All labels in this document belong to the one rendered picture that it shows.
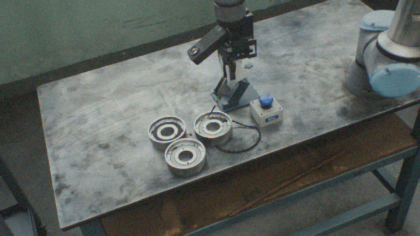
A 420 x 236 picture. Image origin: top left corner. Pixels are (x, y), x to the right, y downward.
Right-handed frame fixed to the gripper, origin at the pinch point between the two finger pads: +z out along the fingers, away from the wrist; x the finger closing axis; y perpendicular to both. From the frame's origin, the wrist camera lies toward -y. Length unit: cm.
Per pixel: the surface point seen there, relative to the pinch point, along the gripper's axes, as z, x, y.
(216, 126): 11.9, -2.4, -5.1
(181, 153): 11.0, -9.0, -17.5
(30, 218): 68, 36, -74
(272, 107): 8.6, -5.2, 10.8
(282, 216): 93, 13, 24
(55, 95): 13, 35, -46
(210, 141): 10.6, -8.4, -9.1
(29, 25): 50, 156, -60
